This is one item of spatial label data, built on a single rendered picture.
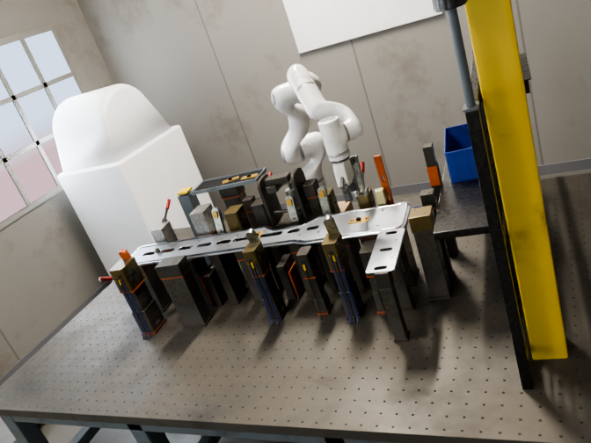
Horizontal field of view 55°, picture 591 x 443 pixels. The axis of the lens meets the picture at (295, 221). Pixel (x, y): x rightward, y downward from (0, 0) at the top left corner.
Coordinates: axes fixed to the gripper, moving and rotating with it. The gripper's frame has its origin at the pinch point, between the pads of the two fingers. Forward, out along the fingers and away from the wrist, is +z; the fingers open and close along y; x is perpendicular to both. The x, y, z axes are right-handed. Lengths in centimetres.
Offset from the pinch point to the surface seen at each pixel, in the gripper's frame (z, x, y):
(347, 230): 11.9, -3.3, 7.7
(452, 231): 9.4, 38.6, 25.3
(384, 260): 11.9, 15.9, 34.3
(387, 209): 11.9, 10.7, -5.7
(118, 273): 7, -105, 24
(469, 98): -46, 56, 65
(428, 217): 6.8, 30.5, 17.2
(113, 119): -29, -209, -149
